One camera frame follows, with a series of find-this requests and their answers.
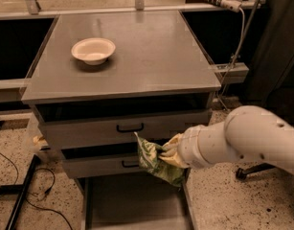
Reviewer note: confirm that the grey drawer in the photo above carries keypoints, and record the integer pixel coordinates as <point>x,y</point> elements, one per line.
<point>135,201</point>
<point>93,123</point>
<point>102,160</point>

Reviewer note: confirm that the top grey drawer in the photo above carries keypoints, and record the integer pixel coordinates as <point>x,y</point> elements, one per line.
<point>93,123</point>

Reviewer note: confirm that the white paper bowl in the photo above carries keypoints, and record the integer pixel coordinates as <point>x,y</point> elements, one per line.
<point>93,51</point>

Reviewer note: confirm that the black top drawer handle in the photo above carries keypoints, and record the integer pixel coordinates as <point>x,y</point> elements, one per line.
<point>131,128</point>

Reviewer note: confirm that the black middle drawer handle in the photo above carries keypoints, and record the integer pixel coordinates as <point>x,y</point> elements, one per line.
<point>128,165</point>

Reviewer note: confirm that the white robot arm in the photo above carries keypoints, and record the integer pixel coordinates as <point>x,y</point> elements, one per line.
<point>248,134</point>

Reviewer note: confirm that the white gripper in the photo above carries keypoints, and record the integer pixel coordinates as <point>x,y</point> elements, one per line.
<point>189,148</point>

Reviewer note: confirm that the black drawer handle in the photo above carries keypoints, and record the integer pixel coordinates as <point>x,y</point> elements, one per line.
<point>128,165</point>
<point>131,128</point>

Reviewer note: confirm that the black metal floor frame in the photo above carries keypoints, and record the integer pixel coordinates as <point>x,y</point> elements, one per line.
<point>21,191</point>

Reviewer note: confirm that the middle grey drawer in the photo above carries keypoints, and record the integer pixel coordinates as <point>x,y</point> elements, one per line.
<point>102,160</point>

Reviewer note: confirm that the black office chair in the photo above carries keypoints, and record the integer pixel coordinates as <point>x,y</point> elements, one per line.
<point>241,174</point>

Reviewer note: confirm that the aluminium rail bracket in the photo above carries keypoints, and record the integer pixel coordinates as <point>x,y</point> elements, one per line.
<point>227,74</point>

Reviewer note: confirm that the green jalapeno chip bag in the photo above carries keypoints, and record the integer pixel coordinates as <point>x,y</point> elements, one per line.
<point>148,155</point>

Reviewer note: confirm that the grey drawer cabinet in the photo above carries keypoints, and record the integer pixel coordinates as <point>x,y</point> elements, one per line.
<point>156,55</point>

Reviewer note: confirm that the bottom grey drawer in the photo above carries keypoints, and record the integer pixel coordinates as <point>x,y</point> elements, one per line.
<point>135,201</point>

